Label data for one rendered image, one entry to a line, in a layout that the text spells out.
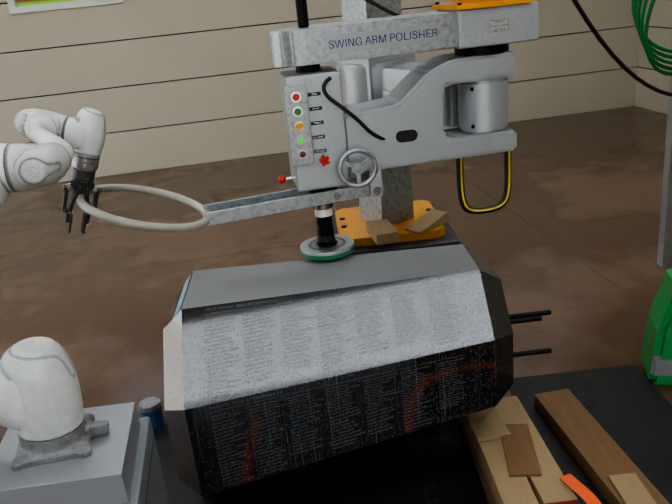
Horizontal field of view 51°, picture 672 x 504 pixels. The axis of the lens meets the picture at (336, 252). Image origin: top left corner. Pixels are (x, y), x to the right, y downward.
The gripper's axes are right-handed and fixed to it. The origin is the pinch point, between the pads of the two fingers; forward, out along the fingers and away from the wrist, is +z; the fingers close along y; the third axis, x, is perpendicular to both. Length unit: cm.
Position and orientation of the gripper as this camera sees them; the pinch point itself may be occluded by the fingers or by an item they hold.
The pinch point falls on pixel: (76, 223)
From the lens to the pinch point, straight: 271.2
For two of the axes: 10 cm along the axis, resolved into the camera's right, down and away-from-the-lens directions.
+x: -5.4, -3.3, 7.7
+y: 8.1, 0.4, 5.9
